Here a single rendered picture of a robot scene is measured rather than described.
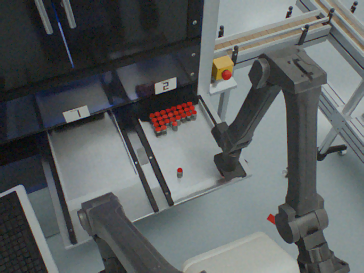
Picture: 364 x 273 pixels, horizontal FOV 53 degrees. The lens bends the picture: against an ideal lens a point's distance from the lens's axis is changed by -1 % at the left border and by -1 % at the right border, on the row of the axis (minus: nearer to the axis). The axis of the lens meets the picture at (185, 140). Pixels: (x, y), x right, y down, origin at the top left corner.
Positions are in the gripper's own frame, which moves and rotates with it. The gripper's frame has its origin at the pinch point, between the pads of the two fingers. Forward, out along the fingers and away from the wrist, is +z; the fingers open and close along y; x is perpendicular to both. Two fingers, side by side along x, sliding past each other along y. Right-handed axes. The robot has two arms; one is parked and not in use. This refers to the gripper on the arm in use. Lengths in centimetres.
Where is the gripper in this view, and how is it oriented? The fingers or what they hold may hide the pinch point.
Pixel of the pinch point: (225, 176)
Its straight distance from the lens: 133.2
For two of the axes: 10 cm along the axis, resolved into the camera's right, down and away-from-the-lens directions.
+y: -3.9, -7.9, 4.8
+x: -9.2, 3.2, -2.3
